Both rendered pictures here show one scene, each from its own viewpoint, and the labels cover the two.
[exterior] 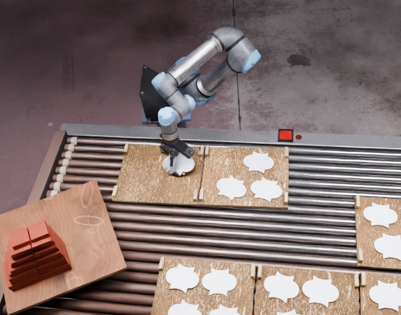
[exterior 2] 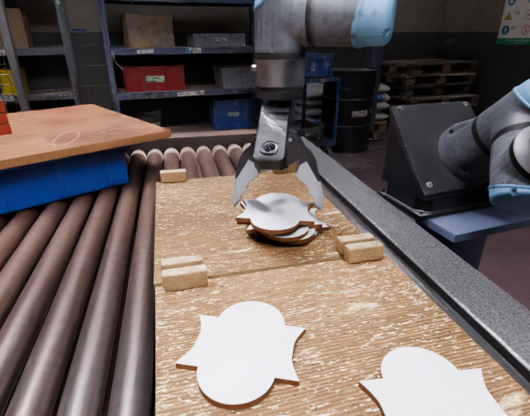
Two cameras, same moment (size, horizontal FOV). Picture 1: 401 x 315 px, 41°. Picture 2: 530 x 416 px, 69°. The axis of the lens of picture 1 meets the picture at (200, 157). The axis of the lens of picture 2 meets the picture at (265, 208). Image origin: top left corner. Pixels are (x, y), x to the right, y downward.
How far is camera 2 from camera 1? 227 cm
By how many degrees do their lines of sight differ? 54
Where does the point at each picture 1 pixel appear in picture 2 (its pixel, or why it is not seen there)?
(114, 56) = not seen: outside the picture
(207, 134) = (433, 253)
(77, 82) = not seen: hidden behind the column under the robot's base
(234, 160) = (384, 324)
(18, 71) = not seen: hidden behind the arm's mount
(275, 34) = not seen: outside the picture
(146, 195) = (175, 207)
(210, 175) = (278, 285)
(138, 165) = (253, 186)
